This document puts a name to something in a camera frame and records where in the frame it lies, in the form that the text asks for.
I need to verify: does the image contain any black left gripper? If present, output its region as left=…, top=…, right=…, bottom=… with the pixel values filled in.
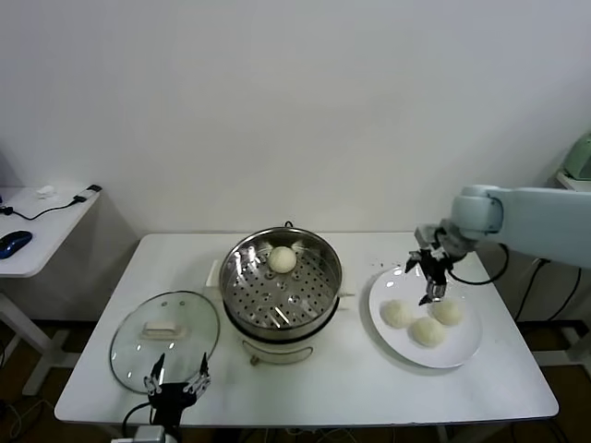
left=143, top=351, right=212, bottom=426

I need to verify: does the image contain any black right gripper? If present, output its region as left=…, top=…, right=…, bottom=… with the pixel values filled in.
left=404, top=247, right=457, bottom=306

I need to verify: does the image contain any white steamed baozi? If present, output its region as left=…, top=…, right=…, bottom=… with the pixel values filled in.
left=409, top=317, right=447, bottom=348
left=380, top=299, right=414, bottom=330
left=431, top=297, right=463, bottom=326
left=268, top=246, right=297, bottom=274

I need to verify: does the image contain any round glass pot lid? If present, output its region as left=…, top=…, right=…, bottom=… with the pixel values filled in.
left=109, top=290, right=221, bottom=394

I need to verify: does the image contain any stainless steel steamer basket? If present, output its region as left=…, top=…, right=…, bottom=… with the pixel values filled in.
left=205, top=226, right=357, bottom=334

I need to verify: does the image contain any white round plate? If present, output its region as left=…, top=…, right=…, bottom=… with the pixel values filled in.
left=368, top=266, right=484, bottom=369

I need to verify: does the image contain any cream electric cooking pot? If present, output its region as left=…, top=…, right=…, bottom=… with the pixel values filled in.
left=221, top=294, right=352, bottom=368

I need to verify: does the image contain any white side table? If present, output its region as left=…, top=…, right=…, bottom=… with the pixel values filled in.
left=555, top=171, right=591, bottom=191

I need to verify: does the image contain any white side desk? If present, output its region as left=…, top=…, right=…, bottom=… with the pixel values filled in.
left=0, top=186, right=103, bottom=398

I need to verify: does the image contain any mint green appliance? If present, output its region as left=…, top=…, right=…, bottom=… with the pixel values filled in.
left=563, top=131, right=591, bottom=182

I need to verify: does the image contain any blue computer mouse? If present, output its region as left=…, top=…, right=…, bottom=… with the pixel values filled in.
left=0, top=230, right=34, bottom=259

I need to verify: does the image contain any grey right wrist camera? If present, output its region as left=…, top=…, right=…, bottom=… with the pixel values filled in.
left=414, top=224, right=444, bottom=245

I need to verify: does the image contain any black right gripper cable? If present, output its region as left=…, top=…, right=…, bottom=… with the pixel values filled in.
left=445, top=243, right=511, bottom=285

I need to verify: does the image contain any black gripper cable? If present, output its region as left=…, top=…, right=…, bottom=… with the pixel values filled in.
left=121, top=401, right=152, bottom=433
left=445, top=243, right=511, bottom=285

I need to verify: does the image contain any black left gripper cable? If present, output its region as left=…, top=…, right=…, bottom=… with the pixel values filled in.
left=121, top=401, right=152, bottom=433

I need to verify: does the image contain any black power adapter with cable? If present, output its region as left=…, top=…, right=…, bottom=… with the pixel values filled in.
left=513, top=257, right=583, bottom=323

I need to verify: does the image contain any black desk cable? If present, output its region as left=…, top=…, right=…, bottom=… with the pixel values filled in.
left=0, top=184, right=103, bottom=222

